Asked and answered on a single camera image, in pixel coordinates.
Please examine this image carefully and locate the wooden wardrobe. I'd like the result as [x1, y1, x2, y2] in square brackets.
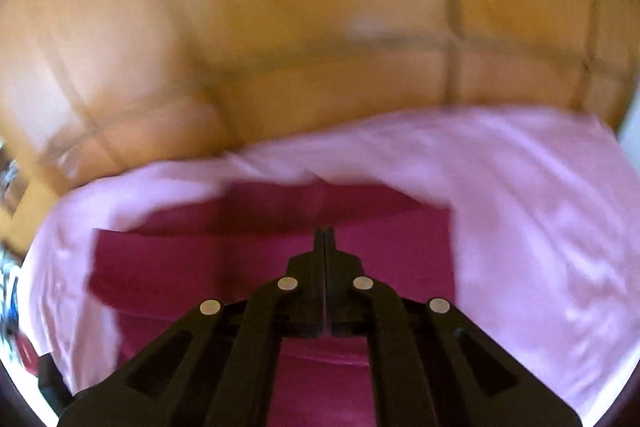
[0, 0, 640, 253]

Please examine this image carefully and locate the dark red cloth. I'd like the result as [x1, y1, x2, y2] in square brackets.
[87, 181, 459, 427]

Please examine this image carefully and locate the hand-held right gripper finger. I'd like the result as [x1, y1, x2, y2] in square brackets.
[325, 227, 584, 427]
[57, 227, 326, 427]

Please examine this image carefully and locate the pink bedspread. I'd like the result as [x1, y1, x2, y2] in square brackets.
[19, 106, 632, 427]

